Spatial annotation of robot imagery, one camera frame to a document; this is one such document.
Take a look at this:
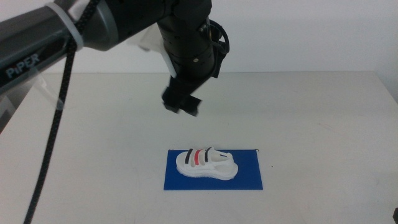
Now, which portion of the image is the black braided cable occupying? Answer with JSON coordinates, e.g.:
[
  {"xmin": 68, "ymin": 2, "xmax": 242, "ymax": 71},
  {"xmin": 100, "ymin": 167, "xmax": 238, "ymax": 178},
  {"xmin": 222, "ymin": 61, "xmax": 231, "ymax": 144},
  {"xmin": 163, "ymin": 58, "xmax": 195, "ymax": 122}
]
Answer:
[{"xmin": 22, "ymin": 0, "xmax": 102, "ymax": 224}]

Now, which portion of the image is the blue rectangular mat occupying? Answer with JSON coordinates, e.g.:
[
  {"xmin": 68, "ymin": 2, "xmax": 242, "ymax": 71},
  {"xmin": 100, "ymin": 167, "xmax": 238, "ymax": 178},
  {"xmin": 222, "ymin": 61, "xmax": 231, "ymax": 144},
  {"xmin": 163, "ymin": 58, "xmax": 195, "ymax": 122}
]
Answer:
[{"xmin": 163, "ymin": 149, "xmax": 264, "ymax": 191}]

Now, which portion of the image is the white strappy sandal shoe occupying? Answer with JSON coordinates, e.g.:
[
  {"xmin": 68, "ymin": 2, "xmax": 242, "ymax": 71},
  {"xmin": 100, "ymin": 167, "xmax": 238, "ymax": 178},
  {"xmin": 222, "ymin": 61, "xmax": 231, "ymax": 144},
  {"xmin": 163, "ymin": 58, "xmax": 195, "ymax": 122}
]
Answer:
[{"xmin": 175, "ymin": 146, "xmax": 239, "ymax": 182}]

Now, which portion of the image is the white cable tie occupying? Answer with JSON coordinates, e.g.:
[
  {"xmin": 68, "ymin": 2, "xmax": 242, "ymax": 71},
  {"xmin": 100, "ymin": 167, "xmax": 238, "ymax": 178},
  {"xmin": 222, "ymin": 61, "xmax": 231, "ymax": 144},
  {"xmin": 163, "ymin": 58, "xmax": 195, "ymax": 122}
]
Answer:
[{"xmin": 45, "ymin": 2, "xmax": 85, "ymax": 52}]

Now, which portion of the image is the black looped camera cable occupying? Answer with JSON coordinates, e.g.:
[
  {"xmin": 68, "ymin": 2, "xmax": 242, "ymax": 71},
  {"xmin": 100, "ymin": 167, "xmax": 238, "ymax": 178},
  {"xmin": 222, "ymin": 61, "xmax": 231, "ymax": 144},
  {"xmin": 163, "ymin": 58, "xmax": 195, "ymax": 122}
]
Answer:
[{"xmin": 207, "ymin": 19, "xmax": 231, "ymax": 54}]

